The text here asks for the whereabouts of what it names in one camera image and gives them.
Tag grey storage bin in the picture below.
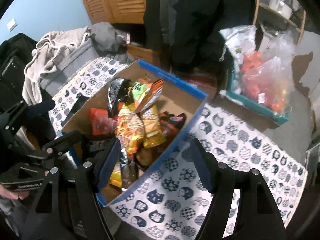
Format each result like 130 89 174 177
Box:
40 38 99 96

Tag grey clothes pile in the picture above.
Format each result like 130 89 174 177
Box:
91 22 135 64

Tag green label spicy snack bag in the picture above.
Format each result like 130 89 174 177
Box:
129 78 164 113

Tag white pot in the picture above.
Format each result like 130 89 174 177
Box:
268 0 292 20

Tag yellow snack bar packet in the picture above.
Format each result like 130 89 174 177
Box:
108 161 122 188

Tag cat pattern tablecloth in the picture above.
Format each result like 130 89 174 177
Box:
50 58 308 239

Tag red snack pouch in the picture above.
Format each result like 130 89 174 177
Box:
89 108 117 135

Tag orange chip bag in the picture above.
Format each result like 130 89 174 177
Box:
159 111 187 140

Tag wooden shelf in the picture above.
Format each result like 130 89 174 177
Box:
253 0 307 45

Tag teal tray box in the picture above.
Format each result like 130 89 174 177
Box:
219 67 290 126

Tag black snack bag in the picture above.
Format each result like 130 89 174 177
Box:
107 77 132 118

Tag person's left hand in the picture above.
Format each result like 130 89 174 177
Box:
0 185 29 200

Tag gold cracker snack bag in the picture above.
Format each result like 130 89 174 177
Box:
141 105 166 148

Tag blue cardboard box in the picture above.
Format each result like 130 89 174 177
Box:
61 59 209 208

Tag clear plastic bag of fruit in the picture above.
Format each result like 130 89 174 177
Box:
241 31 296 116

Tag dark hanging coats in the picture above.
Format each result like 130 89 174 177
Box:
144 0 255 74

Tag wooden louvre door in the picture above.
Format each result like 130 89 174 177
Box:
75 0 149 25

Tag small orange snack packet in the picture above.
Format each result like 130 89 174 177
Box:
116 104 145 159

